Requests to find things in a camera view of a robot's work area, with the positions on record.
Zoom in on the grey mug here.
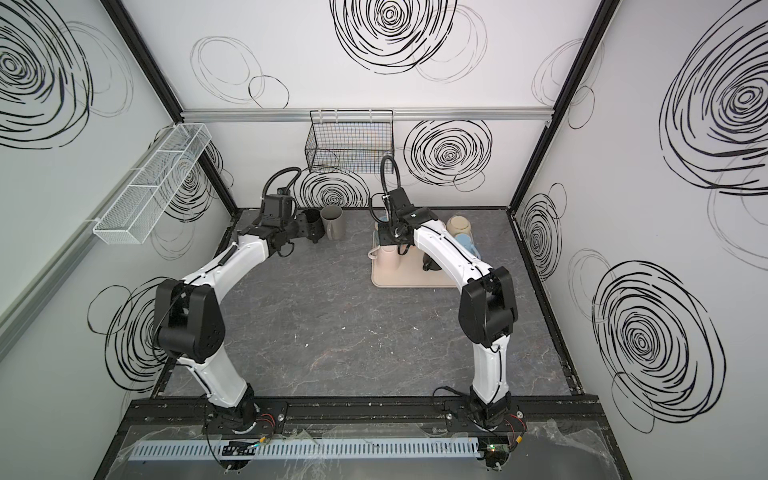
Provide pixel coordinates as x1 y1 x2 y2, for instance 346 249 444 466
320 205 346 241

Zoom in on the white black mug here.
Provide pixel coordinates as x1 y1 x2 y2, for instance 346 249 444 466
422 253 441 271

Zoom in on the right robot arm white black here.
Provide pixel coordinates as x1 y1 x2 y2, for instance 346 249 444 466
372 187 518 429

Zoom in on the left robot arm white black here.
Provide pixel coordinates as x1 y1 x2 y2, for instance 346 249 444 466
154 191 323 434

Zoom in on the beige tan mug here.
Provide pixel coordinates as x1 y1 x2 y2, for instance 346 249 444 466
446 215 472 238

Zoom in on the light blue mug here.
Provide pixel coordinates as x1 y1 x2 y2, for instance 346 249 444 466
454 233 481 259

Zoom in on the beige plastic tray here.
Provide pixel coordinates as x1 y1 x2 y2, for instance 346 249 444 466
368 230 457 289

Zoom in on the black wire hanging basket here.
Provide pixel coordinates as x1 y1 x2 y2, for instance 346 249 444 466
304 109 396 176

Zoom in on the aluminium wall rail back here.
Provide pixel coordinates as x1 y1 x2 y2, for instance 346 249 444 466
181 106 554 123

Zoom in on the aluminium wall rail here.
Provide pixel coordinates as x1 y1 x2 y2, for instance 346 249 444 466
1 122 178 361
181 106 554 123

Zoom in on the white wire shelf basket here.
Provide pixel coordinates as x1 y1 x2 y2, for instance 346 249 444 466
92 123 211 245

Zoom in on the black corner frame post left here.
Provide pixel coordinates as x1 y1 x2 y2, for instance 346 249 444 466
100 0 239 217

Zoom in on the black corner frame post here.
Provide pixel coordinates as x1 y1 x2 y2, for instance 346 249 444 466
100 0 239 217
507 0 620 215

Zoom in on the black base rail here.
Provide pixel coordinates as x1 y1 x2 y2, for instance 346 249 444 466
118 394 605 438

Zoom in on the white slotted cable duct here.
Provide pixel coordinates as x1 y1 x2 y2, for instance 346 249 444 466
128 437 482 461

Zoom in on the aluminium wall rail left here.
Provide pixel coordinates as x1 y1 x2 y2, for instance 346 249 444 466
1 122 178 361

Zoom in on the black corner frame post right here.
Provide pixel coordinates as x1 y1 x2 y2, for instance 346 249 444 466
507 0 620 215

